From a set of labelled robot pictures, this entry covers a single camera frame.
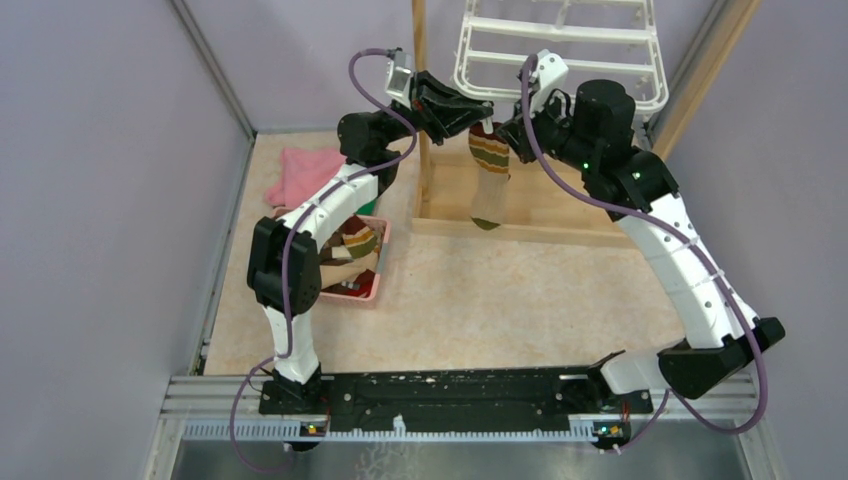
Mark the wooden rack base tray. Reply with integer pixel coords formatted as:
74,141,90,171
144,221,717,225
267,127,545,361
411,141,635,249

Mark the pink perforated basket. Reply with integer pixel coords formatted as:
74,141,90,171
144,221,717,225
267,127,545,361
288,215,390,311

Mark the white clip drying hanger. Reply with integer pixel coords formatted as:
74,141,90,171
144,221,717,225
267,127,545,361
452,0,671,121

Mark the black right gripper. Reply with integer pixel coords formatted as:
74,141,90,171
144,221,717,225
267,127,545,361
495,87,596,175

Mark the left wooden rack post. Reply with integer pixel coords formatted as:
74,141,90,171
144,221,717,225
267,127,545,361
411,0,432,210

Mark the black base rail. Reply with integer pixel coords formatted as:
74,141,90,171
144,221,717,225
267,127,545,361
258,366,654,415

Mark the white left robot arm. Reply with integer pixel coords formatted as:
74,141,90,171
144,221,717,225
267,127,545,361
247,71,494,414

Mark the white cable duct strip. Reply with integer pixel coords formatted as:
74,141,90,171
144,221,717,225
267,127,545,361
183,416,629,443

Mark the pink towel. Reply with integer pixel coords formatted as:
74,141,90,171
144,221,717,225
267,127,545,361
264,147,346,208

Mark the wooden rack post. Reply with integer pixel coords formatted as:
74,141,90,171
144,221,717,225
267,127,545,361
649,0,761,160
411,0,432,210

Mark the green cloth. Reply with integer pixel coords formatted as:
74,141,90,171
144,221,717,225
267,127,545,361
356,193,381,216

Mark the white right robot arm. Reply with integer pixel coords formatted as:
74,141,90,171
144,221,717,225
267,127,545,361
499,80,785,412

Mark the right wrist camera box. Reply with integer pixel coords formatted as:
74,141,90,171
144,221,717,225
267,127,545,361
530,49,569,113

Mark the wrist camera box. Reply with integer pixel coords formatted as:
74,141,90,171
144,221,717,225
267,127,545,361
385,48,416,108
530,49,569,113

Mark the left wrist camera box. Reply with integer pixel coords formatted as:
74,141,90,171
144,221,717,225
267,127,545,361
385,48,416,108

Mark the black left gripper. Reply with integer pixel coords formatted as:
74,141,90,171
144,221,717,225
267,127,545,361
376,71,492,146

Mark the right wooden rack post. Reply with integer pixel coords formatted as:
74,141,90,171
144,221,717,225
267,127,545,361
649,0,761,160

